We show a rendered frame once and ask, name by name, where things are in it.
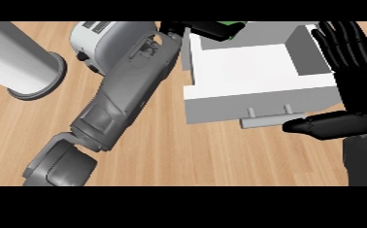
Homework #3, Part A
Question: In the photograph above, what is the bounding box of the green cup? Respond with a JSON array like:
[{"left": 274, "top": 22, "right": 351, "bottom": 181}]
[{"left": 215, "top": 21, "right": 249, "bottom": 41}]

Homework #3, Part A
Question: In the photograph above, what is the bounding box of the pale grey cylindrical container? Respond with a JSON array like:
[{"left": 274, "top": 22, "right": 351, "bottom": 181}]
[{"left": 0, "top": 21, "right": 70, "bottom": 102}]

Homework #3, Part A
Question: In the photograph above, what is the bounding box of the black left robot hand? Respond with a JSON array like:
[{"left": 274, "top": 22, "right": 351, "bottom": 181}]
[{"left": 160, "top": 21, "right": 249, "bottom": 43}]

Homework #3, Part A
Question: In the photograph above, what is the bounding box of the white toaster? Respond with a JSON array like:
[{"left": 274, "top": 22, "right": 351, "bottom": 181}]
[{"left": 68, "top": 21, "right": 160, "bottom": 77}]

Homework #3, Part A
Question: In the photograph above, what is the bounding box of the white drawer front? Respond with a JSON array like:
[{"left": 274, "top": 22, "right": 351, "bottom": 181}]
[{"left": 182, "top": 73, "right": 345, "bottom": 125}]

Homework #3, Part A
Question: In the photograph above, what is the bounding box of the white open drawer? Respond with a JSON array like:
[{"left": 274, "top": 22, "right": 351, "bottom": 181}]
[{"left": 181, "top": 21, "right": 336, "bottom": 92}]

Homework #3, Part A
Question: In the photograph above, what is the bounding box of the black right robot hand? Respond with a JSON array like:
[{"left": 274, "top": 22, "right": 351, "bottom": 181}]
[{"left": 281, "top": 21, "right": 367, "bottom": 187}]

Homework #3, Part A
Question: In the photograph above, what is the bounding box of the grey drawer handle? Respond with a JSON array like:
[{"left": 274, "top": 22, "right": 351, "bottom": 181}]
[{"left": 240, "top": 104, "right": 306, "bottom": 130}]

